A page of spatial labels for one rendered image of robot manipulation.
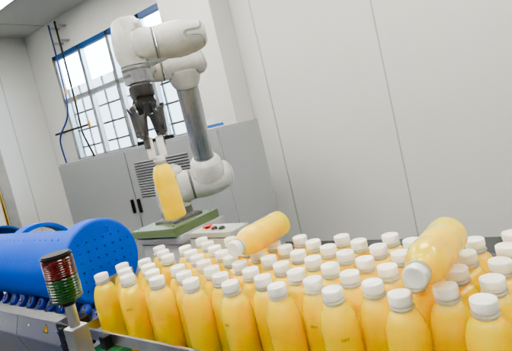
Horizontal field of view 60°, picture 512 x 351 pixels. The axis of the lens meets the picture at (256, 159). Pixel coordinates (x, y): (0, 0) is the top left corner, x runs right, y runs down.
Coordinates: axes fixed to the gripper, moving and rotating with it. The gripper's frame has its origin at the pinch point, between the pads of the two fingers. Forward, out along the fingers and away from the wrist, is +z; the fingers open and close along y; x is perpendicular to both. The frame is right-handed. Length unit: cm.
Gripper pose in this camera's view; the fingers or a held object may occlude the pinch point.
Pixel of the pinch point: (155, 148)
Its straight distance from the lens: 145.2
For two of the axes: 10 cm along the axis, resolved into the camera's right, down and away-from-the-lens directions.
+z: 2.3, 9.7, 0.9
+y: -6.0, 2.1, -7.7
